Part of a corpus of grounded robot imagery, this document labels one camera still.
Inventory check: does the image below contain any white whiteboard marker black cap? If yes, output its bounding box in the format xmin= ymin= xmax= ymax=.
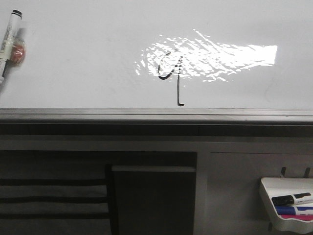
xmin=0 ymin=10 xmax=25 ymax=84

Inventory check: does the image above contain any dark rectangular panel white top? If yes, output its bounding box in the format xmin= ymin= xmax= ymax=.
xmin=113 ymin=166 xmax=196 ymax=235

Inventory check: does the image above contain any white plastic marker tray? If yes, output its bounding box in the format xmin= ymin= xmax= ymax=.
xmin=260 ymin=177 xmax=313 ymax=234

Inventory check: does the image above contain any grey black striped fabric organizer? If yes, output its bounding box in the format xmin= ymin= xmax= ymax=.
xmin=0 ymin=168 xmax=118 ymax=235

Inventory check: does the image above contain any blue capped marker in tray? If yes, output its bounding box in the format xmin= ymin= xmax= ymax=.
xmin=275 ymin=206 xmax=313 ymax=216

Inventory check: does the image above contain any black capped marker in tray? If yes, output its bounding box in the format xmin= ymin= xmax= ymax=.
xmin=271 ymin=192 xmax=313 ymax=206

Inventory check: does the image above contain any pink marker in tray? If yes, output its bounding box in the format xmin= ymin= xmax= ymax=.
xmin=280 ymin=214 xmax=313 ymax=221

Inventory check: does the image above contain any white cabinet frame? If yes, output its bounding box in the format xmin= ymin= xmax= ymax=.
xmin=0 ymin=135 xmax=313 ymax=235

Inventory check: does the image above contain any white whiteboard with metal frame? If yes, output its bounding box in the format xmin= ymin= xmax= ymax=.
xmin=0 ymin=0 xmax=313 ymax=123

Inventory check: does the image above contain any left black wall hook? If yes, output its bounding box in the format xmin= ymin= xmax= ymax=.
xmin=280 ymin=167 xmax=287 ymax=178

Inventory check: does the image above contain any black wall hook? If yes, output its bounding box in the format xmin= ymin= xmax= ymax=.
xmin=304 ymin=167 xmax=311 ymax=178
xmin=280 ymin=167 xmax=287 ymax=178

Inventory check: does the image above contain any right black wall hook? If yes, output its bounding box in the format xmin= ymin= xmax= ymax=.
xmin=304 ymin=167 xmax=311 ymax=178

